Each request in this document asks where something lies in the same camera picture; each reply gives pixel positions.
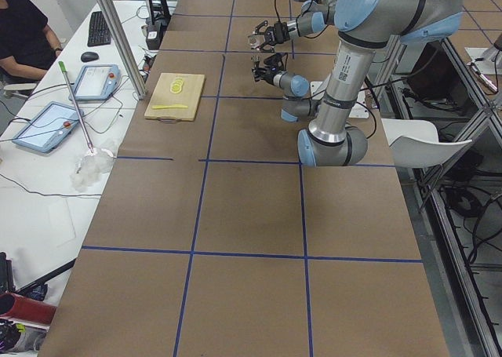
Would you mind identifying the black keyboard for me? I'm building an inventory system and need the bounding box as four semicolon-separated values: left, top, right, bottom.
87;11;111;47

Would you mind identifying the yellow plastic knife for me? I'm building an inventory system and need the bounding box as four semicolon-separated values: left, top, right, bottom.
151;104;188;110

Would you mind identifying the aluminium frame post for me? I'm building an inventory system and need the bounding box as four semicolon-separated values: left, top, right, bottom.
97;0;146;100

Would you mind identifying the white plastic chair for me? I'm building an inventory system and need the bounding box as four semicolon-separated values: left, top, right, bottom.
381;118;472;169

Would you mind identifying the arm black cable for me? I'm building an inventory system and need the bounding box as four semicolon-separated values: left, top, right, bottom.
344;93;382;140

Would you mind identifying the metal rod green tip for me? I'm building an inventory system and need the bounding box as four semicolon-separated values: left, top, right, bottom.
58;60;96;156

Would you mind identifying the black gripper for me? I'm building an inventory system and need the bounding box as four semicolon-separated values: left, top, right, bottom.
251;20;290;53
252;53;283;86

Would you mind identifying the far blue teach pendant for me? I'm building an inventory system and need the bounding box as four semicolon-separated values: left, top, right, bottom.
73;64;121;102

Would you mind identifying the black computer mouse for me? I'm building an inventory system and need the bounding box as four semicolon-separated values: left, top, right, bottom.
80;51;100;63

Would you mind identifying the blue teach pendant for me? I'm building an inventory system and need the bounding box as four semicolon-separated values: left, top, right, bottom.
13;102;79;154
73;64;121;102

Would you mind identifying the red cylinder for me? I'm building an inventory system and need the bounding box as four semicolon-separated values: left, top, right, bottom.
0;293;56;326

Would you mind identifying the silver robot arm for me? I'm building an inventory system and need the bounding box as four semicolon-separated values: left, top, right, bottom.
248;0;338;53
248;0;463;166

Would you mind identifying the near blue teach pendant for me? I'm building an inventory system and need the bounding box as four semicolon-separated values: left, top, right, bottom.
13;102;79;154

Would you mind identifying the clear glass measuring cup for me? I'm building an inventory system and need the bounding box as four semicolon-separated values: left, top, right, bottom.
247;35;263;50

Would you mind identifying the steel jigger shaker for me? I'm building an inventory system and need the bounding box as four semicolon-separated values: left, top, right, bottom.
251;55;260;69

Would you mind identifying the seated man black shirt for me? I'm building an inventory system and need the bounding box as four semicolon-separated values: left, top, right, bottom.
1;0;63;83

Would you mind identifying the bamboo cutting board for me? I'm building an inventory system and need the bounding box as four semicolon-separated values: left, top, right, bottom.
144;73;206;122

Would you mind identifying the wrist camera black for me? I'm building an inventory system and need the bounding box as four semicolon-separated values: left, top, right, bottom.
274;53;289;71
274;22;285;43

